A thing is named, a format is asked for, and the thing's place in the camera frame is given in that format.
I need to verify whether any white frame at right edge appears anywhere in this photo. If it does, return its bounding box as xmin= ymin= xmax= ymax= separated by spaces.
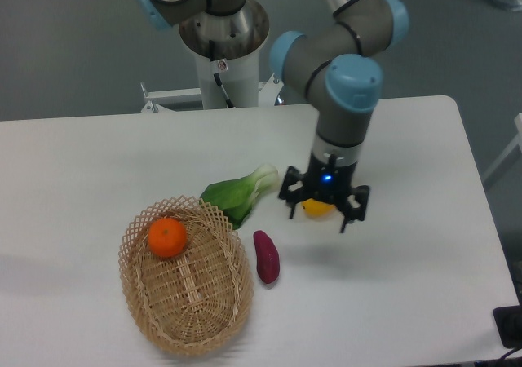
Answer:
xmin=482 ymin=113 xmax=521 ymax=190

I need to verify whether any white right base bracket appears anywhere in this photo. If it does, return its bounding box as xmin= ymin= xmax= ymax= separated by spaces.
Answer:
xmin=258 ymin=74 xmax=284 ymax=107

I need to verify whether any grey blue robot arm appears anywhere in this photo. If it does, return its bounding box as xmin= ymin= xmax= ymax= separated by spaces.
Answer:
xmin=137 ymin=0 xmax=409 ymax=223

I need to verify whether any woven wicker basket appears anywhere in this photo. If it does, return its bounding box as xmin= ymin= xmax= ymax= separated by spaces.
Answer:
xmin=118 ymin=196 xmax=254 ymax=356

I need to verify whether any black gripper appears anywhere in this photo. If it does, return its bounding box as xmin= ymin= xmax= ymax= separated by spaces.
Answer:
xmin=278 ymin=153 xmax=370 ymax=233

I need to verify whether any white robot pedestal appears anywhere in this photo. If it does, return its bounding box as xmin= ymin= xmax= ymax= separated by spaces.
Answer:
xmin=193 ymin=51 xmax=259 ymax=110

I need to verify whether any white base bracket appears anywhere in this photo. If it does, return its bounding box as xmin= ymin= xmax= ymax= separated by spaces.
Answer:
xmin=258 ymin=74 xmax=284 ymax=107
xmin=140 ymin=82 xmax=203 ymax=113

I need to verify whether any black cable on pedestal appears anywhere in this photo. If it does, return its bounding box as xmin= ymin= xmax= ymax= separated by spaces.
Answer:
xmin=208 ymin=39 xmax=236 ymax=109

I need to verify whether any purple sweet potato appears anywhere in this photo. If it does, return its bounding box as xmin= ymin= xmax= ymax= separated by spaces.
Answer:
xmin=253 ymin=230 xmax=281 ymax=285

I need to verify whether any orange fruit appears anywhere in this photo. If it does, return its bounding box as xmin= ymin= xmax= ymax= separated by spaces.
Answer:
xmin=148 ymin=218 xmax=188 ymax=258

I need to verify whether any white left base bracket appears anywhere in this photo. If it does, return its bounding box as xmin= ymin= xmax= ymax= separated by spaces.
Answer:
xmin=140 ymin=82 xmax=203 ymax=113

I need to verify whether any green bok choy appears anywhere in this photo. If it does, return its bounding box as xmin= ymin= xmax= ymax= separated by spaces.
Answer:
xmin=200 ymin=164 xmax=279 ymax=229

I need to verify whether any black device at table corner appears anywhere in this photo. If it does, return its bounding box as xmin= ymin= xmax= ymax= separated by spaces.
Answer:
xmin=493 ymin=305 xmax=521 ymax=348

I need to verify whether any yellow mango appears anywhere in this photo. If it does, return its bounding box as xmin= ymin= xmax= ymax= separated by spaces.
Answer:
xmin=301 ymin=199 xmax=336 ymax=219

